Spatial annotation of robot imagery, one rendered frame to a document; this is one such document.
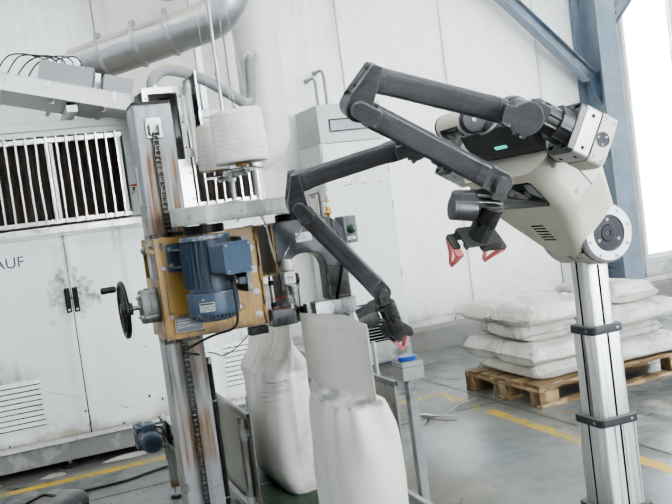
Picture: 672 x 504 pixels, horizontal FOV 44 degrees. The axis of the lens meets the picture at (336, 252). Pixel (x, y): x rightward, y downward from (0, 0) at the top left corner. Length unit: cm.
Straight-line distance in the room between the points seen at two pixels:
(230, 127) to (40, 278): 298
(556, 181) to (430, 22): 566
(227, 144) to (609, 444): 136
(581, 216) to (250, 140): 95
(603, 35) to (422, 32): 172
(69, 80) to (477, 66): 405
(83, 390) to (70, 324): 41
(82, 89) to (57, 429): 202
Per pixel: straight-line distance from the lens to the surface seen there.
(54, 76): 509
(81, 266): 527
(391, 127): 185
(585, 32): 854
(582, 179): 217
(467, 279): 763
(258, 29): 599
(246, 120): 245
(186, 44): 517
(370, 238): 652
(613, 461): 246
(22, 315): 526
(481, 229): 200
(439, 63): 767
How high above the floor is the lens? 136
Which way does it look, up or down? 3 degrees down
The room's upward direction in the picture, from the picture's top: 7 degrees counter-clockwise
